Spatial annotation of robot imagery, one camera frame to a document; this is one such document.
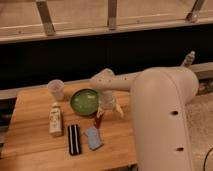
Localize middle metal railing post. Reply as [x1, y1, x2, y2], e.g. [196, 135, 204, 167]
[107, 0, 117, 30]

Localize metal railing post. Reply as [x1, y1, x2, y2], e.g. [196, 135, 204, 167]
[186, 0, 205, 23]
[36, 0, 55, 36]
[107, 0, 117, 30]

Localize green ceramic bowl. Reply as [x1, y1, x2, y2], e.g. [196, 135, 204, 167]
[70, 89, 99, 117]

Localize blue sponge cloth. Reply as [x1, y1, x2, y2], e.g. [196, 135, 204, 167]
[85, 126, 103, 150]

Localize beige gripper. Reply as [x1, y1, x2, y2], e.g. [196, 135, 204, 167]
[96, 91, 124, 118]

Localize white squeeze bottle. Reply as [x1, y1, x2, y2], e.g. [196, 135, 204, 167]
[49, 103, 63, 137]

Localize left metal railing post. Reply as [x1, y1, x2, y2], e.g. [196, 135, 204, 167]
[36, 0, 55, 36]

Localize right metal railing post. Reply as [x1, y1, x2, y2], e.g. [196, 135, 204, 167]
[186, 0, 205, 23]

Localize clear plastic cup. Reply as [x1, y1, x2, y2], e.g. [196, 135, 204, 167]
[47, 79, 64, 101]

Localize small bottle on ledge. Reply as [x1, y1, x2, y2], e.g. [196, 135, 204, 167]
[182, 51, 195, 67]

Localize black striped rectangular block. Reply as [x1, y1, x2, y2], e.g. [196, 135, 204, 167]
[67, 124, 81, 156]

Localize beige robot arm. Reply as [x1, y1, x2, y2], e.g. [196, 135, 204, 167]
[90, 66, 198, 171]

